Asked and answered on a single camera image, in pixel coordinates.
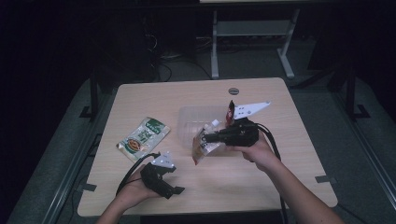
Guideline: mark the white metal desk frame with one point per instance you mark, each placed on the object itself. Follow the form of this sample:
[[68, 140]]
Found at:
[[252, 28]]

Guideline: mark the green snack packet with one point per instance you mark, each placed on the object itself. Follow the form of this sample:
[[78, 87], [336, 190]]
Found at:
[[143, 138]]

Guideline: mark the grey round table grommet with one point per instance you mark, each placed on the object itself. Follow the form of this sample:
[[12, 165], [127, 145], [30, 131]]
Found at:
[[233, 91]]

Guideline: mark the black metal stand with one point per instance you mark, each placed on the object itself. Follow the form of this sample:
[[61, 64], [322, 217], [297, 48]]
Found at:
[[94, 93], [351, 93]]

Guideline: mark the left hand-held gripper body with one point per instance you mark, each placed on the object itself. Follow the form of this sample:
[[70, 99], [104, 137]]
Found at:
[[155, 174]]

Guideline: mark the clear plastic container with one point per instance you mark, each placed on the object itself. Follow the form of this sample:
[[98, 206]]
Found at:
[[190, 124]]

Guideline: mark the person's left hand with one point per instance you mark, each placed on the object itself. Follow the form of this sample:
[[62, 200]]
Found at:
[[134, 191]]

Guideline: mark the person's right hand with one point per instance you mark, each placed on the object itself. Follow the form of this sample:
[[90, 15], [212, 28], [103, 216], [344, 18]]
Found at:
[[261, 154]]

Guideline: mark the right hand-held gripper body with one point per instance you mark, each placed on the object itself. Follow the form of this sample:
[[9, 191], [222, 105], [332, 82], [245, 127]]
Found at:
[[243, 133]]

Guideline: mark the white red spouted snack packet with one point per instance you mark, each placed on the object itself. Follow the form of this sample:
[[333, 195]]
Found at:
[[202, 149]]

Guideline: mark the grey floor tape piece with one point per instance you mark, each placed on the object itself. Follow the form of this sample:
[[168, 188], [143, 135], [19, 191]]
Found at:
[[87, 187], [325, 179]]

